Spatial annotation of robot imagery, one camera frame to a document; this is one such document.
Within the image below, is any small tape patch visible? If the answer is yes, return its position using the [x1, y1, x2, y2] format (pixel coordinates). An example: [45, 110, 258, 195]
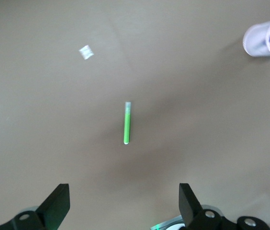
[78, 45, 95, 61]

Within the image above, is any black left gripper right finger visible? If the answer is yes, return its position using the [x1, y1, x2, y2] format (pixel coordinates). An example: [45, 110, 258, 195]
[178, 183, 270, 230]

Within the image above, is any green highlighter pen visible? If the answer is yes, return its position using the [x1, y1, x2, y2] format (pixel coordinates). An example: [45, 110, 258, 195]
[123, 102, 133, 145]

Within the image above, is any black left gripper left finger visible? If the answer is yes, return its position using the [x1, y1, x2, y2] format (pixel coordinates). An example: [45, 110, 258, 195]
[0, 183, 71, 230]

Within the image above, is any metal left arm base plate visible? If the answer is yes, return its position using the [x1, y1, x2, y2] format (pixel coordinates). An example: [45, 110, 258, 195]
[150, 215, 186, 230]

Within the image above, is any pink translucent pen holder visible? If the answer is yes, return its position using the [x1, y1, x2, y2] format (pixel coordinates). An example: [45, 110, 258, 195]
[242, 13, 270, 58]

